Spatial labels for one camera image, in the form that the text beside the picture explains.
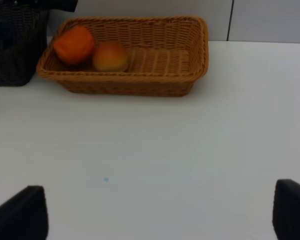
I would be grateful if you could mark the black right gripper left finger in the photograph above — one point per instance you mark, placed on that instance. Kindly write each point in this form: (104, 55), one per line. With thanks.
(25, 215)

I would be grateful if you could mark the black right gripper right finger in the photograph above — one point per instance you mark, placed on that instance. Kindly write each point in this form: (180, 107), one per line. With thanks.
(286, 210)

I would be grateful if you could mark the orange tangerine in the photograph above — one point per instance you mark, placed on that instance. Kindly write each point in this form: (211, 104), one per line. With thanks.
(74, 46)

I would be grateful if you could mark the red yellow peach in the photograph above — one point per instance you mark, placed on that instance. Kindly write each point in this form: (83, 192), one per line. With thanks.
(110, 56)

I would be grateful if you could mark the dark brown wicker basket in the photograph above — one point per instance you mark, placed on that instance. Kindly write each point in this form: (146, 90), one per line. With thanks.
(28, 25)

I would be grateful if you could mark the tan wicker basket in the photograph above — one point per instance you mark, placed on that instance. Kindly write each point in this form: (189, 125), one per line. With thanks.
(166, 56)

